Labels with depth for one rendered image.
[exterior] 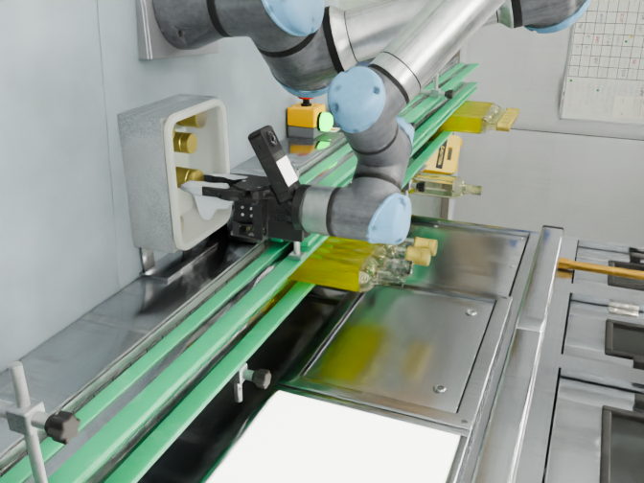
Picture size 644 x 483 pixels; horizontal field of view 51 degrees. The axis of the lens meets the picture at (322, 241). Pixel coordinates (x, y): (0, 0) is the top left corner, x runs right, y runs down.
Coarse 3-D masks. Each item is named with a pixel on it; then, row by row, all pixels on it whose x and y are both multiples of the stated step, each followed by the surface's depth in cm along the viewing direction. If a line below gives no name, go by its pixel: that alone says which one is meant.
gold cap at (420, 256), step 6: (408, 246) 134; (408, 252) 133; (414, 252) 133; (420, 252) 132; (426, 252) 132; (408, 258) 133; (414, 258) 133; (420, 258) 132; (426, 258) 132; (420, 264) 134; (426, 264) 133
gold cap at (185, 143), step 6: (180, 132) 112; (174, 138) 111; (180, 138) 111; (186, 138) 110; (192, 138) 111; (174, 144) 111; (180, 144) 110; (186, 144) 110; (192, 144) 111; (174, 150) 112; (180, 150) 111; (186, 150) 111; (192, 150) 112
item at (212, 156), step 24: (168, 120) 101; (216, 120) 115; (168, 144) 101; (216, 144) 117; (168, 168) 102; (192, 168) 120; (216, 168) 118; (192, 216) 120; (216, 216) 120; (192, 240) 111
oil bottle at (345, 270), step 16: (320, 256) 127; (336, 256) 127; (352, 256) 127; (368, 256) 127; (304, 272) 128; (320, 272) 127; (336, 272) 126; (352, 272) 124; (368, 272) 124; (352, 288) 126; (368, 288) 125
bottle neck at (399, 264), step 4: (388, 260) 130; (392, 260) 130; (396, 260) 129; (400, 260) 129; (404, 260) 129; (408, 260) 129; (388, 264) 129; (392, 264) 129; (396, 264) 129; (400, 264) 128; (404, 264) 128; (408, 264) 128; (412, 264) 130; (388, 268) 129; (392, 268) 129; (396, 268) 129; (400, 268) 128; (404, 268) 128; (408, 268) 128; (412, 268) 130; (404, 272) 128; (408, 272) 128; (408, 276) 129
